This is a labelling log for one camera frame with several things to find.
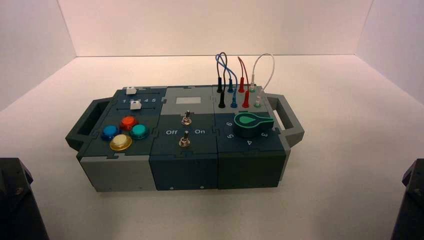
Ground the grey rectangular display panel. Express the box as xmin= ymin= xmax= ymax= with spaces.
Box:
xmin=175 ymin=96 xmax=202 ymax=106

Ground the silver toggle switch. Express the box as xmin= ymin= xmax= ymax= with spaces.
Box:
xmin=178 ymin=130 xmax=191 ymax=148
xmin=181 ymin=109 xmax=193 ymax=126

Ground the green round push button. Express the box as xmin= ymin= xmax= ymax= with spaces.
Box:
xmin=129 ymin=124 xmax=150 ymax=141

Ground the green rotary selector knob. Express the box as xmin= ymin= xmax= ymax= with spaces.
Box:
xmin=233 ymin=111 xmax=275 ymax=139

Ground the red jumper cable with plugs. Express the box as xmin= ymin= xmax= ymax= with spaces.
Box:
xmin=237 ymin=56 xmax=251 ymax=109

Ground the red round push button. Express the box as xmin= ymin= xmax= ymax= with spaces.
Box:
xmin=119 ymin=115 xmax=139 ymax=132

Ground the white jumper cable with plugs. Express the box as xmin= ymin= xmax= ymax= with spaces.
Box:
xmin=250 ymin=52 xmax=276 ymax=109

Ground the dark blue grey control box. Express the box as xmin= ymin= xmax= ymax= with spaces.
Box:
xmin=65 ymin=85 xmax=305 ymax=193

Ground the blue round push button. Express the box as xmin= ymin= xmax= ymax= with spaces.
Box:
xmin=100 ymin=124 xmax=121 ymax=141

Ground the yellow round push button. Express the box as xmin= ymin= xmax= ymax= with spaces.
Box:
xmin=109 ymin=134 xmax=133 ymax=152

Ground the black jumper cable with plugs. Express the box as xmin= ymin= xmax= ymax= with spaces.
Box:
xmin=215 ymin=51 xmax=229 ymax=110

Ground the blue jumper cable with plugs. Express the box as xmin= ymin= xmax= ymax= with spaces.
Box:
xmin=215 ymin=53 xmax=239 ymax=109

